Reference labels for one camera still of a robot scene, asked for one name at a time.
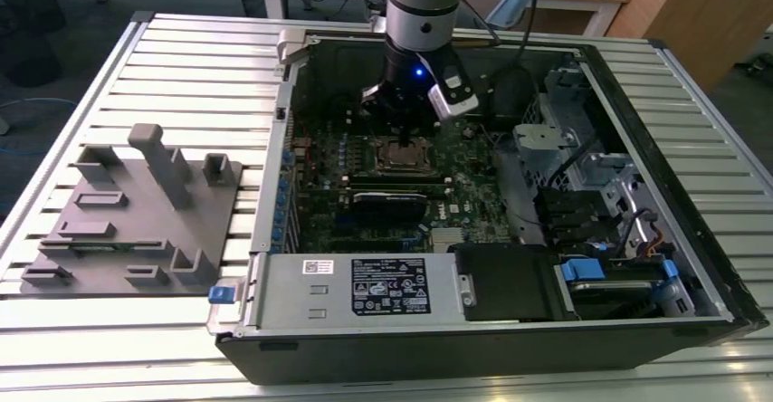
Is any green motherboard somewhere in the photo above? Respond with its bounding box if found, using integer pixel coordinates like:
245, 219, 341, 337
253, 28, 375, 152
288, 116, 525, 256

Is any silver power supply unit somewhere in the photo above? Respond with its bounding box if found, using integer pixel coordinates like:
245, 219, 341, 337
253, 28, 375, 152
240, 252, 469, 329

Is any black PC case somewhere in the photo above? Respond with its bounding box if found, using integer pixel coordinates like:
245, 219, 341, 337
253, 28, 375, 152
213, 28, 771, 388

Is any black looped cable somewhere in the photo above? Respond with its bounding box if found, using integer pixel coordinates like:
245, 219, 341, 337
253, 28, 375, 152
487, 64, 537, 122

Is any black hard disk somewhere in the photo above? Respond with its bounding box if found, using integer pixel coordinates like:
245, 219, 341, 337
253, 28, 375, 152
565, 279, 659, 321

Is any black office chair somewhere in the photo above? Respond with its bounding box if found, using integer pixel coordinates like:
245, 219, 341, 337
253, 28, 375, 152
0, 0, 69, 89

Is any silver metal drive cage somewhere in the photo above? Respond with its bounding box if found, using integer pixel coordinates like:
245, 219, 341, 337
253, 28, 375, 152
511, 64, 702, 258

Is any grey parts rack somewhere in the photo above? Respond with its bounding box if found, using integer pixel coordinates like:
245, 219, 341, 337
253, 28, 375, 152
18, 123, 246, 295

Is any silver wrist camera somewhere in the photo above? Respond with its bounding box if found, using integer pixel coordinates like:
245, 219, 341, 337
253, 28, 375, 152
425, 64, 479, 121

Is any grey case release latch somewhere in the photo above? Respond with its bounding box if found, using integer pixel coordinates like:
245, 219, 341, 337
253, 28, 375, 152
274, 28, 311, 66

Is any black graphics card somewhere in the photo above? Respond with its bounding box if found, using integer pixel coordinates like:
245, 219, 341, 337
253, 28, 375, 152
348, 191, 429, 229

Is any green RAM stick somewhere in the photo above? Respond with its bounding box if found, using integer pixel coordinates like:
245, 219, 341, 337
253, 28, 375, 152
69, 243, 134, 254

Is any silver chipset heatsink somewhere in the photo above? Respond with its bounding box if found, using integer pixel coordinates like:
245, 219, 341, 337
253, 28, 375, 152
431, 227, 467, 245

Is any CPU socket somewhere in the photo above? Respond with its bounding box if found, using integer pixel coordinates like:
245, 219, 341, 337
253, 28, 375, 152
371, 135, 440, 177

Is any blue disk carrier handle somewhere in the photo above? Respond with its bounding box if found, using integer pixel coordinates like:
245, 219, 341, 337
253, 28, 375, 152
557, 258, 606, 282

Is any wooden cabinet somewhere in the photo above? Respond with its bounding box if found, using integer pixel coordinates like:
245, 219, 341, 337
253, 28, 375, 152
606, 0, 773, 93

